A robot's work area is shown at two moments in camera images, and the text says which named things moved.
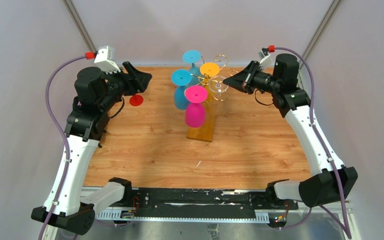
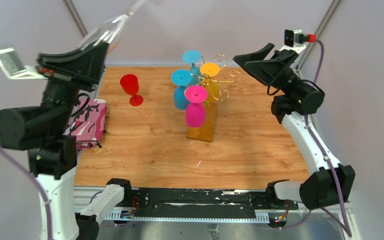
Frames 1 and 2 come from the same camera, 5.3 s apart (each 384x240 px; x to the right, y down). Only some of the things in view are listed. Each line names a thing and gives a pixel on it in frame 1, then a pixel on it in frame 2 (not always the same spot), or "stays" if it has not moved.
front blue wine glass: (181, 78) stays
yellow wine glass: (209, 70) stays
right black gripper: (243, 80) to (271, 70)
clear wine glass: (218, 89) to (109, 30)
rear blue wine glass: (193, 56) stays
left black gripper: (136, 81) to (81, 66)
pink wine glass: (195, 110) stays
